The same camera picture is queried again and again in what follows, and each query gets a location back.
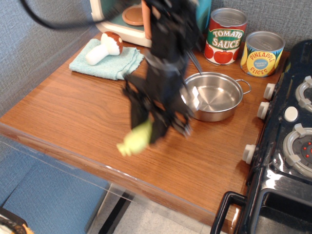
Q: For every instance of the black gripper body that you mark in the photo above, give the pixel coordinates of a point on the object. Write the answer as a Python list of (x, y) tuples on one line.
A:
[(162, 86)]

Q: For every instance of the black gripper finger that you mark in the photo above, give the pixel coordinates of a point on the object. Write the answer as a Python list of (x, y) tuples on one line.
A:
[(140, 108), (159, 128)]

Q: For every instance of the spoon with green handle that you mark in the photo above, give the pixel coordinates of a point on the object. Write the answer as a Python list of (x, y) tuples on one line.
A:
[(136, 140)]

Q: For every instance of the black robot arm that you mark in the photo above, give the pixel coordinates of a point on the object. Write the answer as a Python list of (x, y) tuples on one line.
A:
[(174, 30)]

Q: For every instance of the light blue folded cloth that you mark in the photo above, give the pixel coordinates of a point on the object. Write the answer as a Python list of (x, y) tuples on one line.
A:
[(111, 67)]

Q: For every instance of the small steel pot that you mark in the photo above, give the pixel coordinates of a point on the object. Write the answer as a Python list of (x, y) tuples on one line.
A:
[(213, 96)]

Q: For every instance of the toy mushroom brown cap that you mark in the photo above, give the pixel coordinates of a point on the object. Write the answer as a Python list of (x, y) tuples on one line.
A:
[(110, 44)]

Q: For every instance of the toy microwave teal and cream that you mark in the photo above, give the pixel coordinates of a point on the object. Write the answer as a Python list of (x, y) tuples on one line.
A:
[(134, 31)]

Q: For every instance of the orange toy plate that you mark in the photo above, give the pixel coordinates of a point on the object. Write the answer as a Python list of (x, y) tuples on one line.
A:
[(132, 15)]

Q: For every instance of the tomato sauce can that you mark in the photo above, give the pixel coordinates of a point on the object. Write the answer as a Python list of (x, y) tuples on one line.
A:
[(225, 33)]

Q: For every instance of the pineapple slices can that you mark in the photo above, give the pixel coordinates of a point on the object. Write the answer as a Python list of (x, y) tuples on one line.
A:
[(262, 53)]

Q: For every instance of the black toy stove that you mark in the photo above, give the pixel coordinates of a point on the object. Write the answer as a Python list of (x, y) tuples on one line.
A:
[(279, 184)]

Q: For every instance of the orange object in tray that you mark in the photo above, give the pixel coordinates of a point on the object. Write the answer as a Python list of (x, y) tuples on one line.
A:
[(13, 225)]

